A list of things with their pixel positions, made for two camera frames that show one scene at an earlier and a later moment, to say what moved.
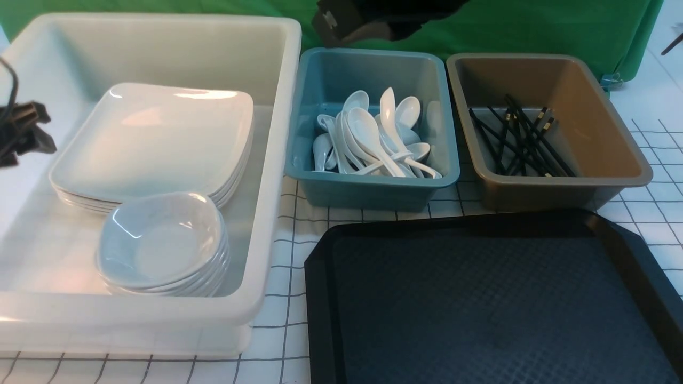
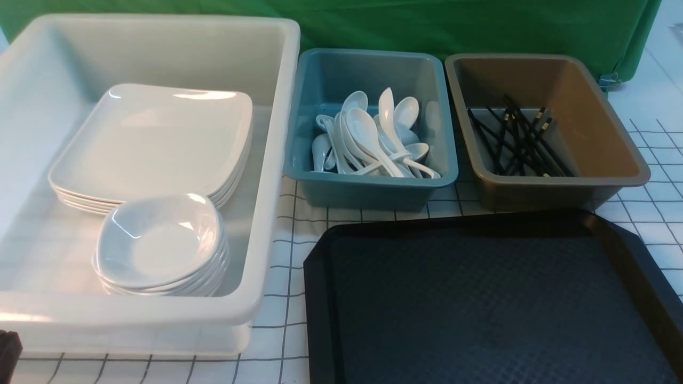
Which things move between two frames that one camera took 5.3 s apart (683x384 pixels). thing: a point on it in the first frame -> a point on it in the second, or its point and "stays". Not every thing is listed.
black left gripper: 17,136 -> 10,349
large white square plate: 140,137 stays
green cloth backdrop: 616,34 stays
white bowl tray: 164,239 stays
